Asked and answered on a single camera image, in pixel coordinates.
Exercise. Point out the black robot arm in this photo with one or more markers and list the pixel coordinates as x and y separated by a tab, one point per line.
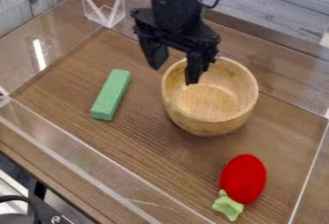
173	24

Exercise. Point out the red plush tomato toy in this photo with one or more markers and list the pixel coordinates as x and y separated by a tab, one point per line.
241	183

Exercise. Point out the green rectangular block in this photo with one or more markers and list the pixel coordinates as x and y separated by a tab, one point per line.
110	95

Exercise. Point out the clear acrylic tray wall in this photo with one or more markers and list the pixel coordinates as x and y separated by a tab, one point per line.
110	193

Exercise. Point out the wooden bowl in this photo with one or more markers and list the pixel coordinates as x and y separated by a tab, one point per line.
215	107

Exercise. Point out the black table frame bracket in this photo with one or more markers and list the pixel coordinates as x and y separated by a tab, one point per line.
47	214

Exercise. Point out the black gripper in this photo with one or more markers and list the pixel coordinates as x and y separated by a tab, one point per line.
173	24

